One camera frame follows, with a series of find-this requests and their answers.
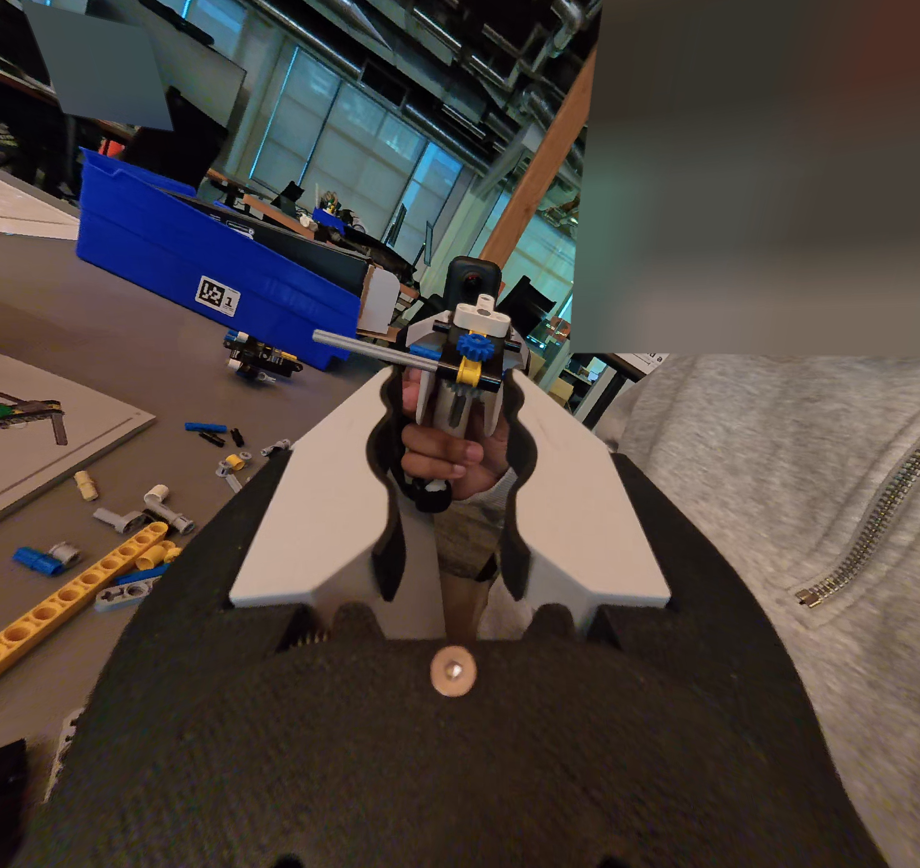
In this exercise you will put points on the person's right forearm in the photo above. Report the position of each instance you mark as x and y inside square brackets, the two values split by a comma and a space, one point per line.
[471, 530]

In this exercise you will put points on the multicolour lego gear assembly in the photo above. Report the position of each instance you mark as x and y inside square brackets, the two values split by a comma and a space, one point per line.
[474, 350]

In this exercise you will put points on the small blue container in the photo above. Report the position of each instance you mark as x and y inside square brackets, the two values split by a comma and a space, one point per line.
[328, 218]

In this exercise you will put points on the long blue lego pin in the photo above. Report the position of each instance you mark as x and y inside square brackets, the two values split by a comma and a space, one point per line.
[205, 426]

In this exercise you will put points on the white paper sheet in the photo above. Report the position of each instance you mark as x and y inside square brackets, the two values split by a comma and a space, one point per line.
[36, 206]

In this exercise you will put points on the blue plastic bin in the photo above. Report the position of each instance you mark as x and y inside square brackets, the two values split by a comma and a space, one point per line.
[144, 250]

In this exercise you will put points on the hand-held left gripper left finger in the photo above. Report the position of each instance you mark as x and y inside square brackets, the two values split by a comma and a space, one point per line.
[316, 523]

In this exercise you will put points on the person's right hand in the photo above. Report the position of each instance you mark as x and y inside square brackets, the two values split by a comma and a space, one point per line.
[445, 454]

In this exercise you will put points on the grey white connector piece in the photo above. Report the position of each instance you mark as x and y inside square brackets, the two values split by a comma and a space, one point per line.
[275, 447]

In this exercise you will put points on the black plastic tray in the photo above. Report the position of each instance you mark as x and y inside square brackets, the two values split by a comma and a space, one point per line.
[287, 250]

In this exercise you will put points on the light grey five-hole lego beam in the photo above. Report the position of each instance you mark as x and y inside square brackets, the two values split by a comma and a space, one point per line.
[122, 597]

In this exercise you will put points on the cardboard box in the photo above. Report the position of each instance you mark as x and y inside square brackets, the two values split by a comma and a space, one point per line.
[377, 304]

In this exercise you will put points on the long yellow lego beam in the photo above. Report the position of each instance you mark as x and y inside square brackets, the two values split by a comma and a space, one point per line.
[65, 595]

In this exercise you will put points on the person in grey hoodie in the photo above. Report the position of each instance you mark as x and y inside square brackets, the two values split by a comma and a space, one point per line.
[719, 487]

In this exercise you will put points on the yellow lego tube connector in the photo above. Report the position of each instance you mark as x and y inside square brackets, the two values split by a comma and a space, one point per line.
[154, 555]

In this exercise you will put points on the lego instruction booklet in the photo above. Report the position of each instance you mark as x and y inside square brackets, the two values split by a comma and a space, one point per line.
[57, 436]

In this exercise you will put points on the black webcam bar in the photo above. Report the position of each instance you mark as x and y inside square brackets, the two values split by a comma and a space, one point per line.
[172, 16]

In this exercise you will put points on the wooden ceiling beam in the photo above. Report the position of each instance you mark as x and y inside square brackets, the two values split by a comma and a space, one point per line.
[546, 163]

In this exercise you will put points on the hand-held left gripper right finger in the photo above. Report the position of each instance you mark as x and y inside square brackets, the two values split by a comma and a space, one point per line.
[589, 523]

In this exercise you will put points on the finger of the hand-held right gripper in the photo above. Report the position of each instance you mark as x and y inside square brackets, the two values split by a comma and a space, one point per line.
[516, 359]
[428, 332]

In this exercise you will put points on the blue and grey lego connector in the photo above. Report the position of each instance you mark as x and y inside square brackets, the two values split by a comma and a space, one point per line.
[39, 559]

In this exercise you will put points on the black lego subassembly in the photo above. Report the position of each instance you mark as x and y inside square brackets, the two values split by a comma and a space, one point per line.
[262, 361]

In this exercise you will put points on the blue lego axle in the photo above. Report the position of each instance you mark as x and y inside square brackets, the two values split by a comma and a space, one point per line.
[140, 579]

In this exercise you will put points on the grey lego axle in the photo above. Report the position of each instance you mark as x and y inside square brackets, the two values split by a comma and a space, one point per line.
[233, 483]

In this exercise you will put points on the cream lego pin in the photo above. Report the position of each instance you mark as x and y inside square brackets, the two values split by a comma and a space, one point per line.
[86, 485]

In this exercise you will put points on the large monitor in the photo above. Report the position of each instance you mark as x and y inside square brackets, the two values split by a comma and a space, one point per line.
[208, 84]

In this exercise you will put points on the black office chair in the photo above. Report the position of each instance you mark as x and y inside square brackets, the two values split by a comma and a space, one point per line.
[528, 304]

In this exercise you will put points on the silver ventilation duct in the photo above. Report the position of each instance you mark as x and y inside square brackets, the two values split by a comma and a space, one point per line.
[568, 12]

